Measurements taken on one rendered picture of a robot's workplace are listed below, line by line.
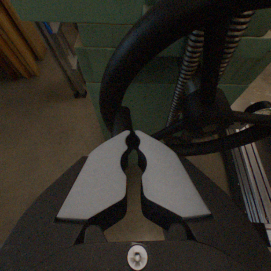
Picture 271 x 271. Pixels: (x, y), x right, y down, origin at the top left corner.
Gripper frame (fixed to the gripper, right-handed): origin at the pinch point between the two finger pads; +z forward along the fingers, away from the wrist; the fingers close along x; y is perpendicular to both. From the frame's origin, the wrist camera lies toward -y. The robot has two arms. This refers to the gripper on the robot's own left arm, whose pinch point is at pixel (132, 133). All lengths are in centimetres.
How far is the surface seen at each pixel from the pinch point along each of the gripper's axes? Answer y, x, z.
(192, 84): -2.1, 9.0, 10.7
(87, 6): -12.4, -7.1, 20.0
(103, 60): -4.4, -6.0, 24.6
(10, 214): 77, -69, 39
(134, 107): 8.9, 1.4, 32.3
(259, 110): 6.6, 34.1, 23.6
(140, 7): -12.4, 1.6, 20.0
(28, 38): -15, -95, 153
